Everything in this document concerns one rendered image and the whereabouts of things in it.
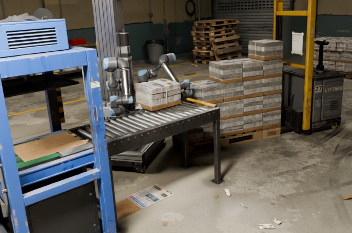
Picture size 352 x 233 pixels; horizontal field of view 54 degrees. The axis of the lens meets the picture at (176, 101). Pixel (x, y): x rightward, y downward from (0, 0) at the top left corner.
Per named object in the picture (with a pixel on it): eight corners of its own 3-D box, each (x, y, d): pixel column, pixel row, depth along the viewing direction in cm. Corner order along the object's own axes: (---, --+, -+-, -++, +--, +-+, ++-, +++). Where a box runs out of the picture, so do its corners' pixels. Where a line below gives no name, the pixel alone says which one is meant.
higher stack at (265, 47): (246, 130, 505) (247, 40, 471) (264, 127, 514) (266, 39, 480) (262, 139, 470) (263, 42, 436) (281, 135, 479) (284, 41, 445)
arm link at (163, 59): (156, 53, 394) (179, 87, 379) (164, 52, 401) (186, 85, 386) (152, 59, 402) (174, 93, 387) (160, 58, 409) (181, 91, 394)
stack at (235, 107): (172, 144, 467) (168, 84, 445) (247, 130, 505) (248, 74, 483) (182, 155, 432) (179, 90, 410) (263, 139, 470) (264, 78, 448)
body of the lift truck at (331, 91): (279, 120, 541) (281, 69, 520) (308, 114, 559) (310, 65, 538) (311, 134, 478) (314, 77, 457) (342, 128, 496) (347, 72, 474)
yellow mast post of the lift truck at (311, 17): (300, 128, 476) (306, -7, 430) (305, 126, 479) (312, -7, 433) (304, 130, 468) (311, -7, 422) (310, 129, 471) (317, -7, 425)
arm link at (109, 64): (121, 92, 387) (118, 64, 340) (107, 93, 385) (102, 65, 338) (120, 83, 393) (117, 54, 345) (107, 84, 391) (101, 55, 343)
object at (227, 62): (209, 62, 456) (208, 61, 456) (228, 59, 466) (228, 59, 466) (222, 66, 423) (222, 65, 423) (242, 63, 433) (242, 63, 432)
